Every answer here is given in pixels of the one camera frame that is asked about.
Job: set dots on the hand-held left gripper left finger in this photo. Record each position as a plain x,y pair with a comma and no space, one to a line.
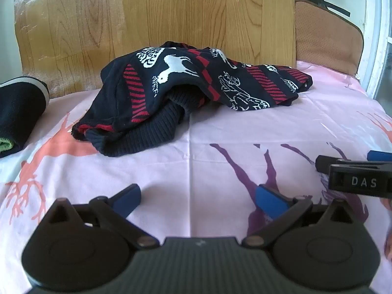
130,197

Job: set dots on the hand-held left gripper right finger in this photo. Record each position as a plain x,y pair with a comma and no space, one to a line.
269,200

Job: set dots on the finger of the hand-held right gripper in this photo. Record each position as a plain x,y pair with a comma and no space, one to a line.
324,164
379,155

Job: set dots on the navy reindeer pattern sweater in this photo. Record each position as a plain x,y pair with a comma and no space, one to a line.
137,104

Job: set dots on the pink deer print bedsheet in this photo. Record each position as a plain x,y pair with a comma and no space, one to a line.
196,150

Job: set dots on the brown cushion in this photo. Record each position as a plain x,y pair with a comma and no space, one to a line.
324,36

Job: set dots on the dark folded cloth green trim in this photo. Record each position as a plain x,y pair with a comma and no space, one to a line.
18,113

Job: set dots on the white door frame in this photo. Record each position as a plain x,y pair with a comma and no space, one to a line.
378,36

